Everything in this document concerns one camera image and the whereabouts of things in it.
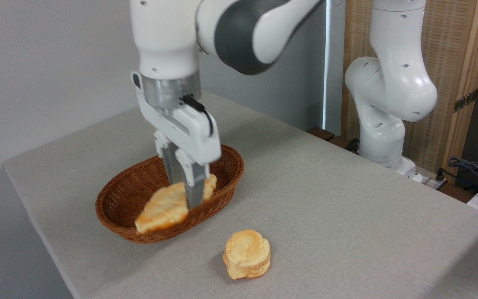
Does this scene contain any wooden woven screen panel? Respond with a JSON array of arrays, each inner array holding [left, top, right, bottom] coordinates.
[[341, 0, 478, 184]]

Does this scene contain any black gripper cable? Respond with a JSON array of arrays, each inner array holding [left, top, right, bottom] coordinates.
[[180, 95, 214, 138]]

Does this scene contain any metal screen hinge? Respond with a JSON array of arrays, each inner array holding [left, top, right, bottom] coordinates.
[[454, 88, 478, 113]]

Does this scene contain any brown wicker basket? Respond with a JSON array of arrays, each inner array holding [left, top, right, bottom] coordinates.
[[95, 144, 244, 244]]

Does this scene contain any long bread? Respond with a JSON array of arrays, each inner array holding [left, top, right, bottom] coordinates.
[[134, 174, 218, 235]]

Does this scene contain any round stacked bread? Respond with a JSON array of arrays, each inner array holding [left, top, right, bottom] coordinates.
[[223, 230, 271, 280]]

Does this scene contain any grey tablecloth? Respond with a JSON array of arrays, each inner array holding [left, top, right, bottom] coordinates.
[[3, 91, 478, 299]]

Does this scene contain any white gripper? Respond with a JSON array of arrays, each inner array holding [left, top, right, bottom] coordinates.
[[131, 72, 222, 210]]

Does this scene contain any dark cable bundle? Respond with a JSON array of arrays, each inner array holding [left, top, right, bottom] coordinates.
[[436, 157, 478, 196]]

